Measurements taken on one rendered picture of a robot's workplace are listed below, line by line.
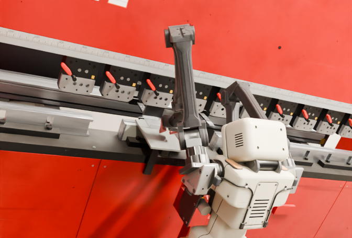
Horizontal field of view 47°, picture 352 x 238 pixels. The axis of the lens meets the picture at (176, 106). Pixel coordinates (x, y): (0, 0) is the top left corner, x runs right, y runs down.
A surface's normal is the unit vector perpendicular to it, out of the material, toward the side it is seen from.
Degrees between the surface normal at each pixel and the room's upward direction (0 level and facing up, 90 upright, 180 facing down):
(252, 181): 82
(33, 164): 90
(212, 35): 90
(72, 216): 90
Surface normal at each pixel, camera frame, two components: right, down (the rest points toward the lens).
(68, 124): 0.36, 0.45
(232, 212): -0.84, -0.11
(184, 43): 0.08, 0.17
